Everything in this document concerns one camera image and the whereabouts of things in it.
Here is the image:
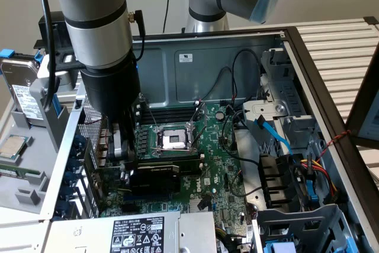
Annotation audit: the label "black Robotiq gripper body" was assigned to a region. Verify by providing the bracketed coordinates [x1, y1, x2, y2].
[78, 56, 142, 125]

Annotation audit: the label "Nvidia graphics card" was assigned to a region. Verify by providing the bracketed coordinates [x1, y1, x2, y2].
[85, 143, 182, 197]

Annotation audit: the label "metal socket locking lever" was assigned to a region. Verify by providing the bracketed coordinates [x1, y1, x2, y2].
[139, 92, 158, 126]
[149, 145, 186, 152]

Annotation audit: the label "empty black RAM slot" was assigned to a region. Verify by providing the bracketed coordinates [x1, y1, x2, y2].
[136, 154, 205, 166]

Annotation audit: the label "CPU socket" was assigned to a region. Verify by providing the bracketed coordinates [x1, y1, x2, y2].
[151, 122, 198, 158]

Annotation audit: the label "blue card retention clip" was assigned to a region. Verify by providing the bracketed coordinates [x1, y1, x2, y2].
[55, 201, 70, 217]
[60, 186, 74, 202]
[63, 171, 78, 186]
[72, 133, 86, 153]
[66, 158, 81, 174]

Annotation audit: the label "metal socket cover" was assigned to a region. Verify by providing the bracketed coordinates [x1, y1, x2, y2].
[187, 101, 208, 149]

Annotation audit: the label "black plastic box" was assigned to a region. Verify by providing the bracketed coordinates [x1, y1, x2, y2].
[33, 11, 73, 50]

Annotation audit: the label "green Dell motherboard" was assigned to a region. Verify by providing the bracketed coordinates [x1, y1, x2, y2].
[99, 101, 249, 239]

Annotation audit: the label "small silver heatsink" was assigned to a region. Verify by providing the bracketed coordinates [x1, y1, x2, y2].
[188, 199, 214, 214]

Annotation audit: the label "silver hard disk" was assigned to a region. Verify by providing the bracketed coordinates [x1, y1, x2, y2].
[0, 57, 46, 127]

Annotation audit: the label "open metal PC case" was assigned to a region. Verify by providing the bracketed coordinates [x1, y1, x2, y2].
[38, 26, 379, 253]

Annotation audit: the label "silver power supply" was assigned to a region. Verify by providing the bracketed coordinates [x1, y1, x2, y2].
[44, 210, 219, 253]

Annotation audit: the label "CPU chip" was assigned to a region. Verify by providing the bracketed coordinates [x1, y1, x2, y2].
[0, 134, 34, 159]

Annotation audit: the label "loose green RAM stick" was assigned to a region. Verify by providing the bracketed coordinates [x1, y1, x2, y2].
[0, 166, 41, 177]

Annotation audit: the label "blue disk caddy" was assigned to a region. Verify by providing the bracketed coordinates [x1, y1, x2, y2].
[0, 47, 68, 114]

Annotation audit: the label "grey parts rack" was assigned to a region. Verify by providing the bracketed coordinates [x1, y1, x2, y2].
[0, 78, 73, 215]

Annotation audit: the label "silver disk bay cage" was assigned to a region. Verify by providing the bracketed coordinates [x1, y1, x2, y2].
[242, 46, 323, 162]

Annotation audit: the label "grey disk bay cage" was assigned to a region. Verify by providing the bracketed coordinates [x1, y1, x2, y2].
[251, 204, 375, 253]

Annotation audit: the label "blue plastic bay latch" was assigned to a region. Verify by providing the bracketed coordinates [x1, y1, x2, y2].
[304, 175, 320, 207]

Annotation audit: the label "dark framed panel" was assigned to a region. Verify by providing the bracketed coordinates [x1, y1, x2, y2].
[344, 48, 379, 149]

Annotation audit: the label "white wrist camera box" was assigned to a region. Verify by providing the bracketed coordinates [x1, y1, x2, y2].
[36, 55, 78, 95]

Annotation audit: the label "black camera bracket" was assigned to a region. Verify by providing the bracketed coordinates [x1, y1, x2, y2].
[54, 51, 85, 72]

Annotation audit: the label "thin black plug cable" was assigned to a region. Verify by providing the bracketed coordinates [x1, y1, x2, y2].
[127, 0, 173, 62]

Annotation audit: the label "thick black camera cable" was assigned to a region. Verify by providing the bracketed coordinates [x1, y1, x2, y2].
[33, 0, 60, 111]

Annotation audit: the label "small black looped wire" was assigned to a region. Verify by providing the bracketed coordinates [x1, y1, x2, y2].
[210, 65, 235, 102]

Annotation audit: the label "large black looped wire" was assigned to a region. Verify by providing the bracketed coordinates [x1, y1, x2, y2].
[231, 48, 265, 101]

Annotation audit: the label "blue SATA wire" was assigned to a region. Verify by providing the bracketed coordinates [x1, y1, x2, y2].
[254, 114, 294, 156]

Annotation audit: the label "black plastic bay bracket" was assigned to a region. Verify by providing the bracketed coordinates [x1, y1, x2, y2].
[257, 152, 307, 210]

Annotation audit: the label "coloured power wires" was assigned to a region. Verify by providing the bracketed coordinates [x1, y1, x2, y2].
[297, 158, 340, 199]

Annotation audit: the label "red and black twisted wire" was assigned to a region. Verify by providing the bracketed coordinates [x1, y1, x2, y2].
[318, 129, 352, 161]

